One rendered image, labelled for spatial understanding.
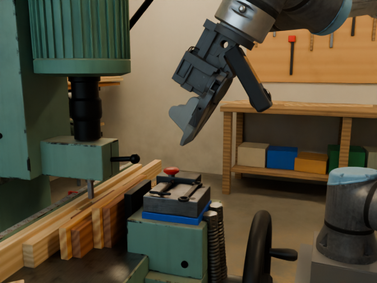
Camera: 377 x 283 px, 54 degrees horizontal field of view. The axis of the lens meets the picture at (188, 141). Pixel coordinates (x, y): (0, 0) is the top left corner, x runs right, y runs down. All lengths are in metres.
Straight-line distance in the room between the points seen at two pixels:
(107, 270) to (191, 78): 0.33
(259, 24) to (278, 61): 3.34
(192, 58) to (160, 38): 3.71
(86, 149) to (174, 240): 0.24
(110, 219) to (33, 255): 0.13
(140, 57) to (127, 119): 0.77
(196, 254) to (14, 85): 0.44
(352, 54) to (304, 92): 0.55
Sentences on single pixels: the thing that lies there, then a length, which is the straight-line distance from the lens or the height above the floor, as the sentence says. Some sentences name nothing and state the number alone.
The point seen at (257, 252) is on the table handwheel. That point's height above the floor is 0.93.
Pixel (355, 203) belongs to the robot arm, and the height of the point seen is 0.82.
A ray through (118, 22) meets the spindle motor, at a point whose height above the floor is 1.29.
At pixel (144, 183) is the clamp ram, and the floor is 1.00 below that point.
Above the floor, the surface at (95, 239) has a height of 0.92.
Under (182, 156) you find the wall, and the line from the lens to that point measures 4.34.
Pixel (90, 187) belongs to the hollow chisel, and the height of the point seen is 0.97.
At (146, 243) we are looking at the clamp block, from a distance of 0.65.
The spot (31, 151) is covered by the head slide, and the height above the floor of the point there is 1.06.
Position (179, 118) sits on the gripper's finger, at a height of 1.12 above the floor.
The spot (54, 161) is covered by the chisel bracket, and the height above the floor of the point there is 1.03.
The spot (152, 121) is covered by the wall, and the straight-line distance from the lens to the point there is 4.41.
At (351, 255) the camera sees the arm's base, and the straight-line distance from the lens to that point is 1.27.
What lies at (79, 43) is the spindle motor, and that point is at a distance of 0.66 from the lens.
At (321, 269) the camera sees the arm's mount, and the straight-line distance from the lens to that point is 1.26.
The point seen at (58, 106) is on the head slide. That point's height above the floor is 1.13.
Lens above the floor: 1.21
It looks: 12 degrees down
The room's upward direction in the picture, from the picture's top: straight up
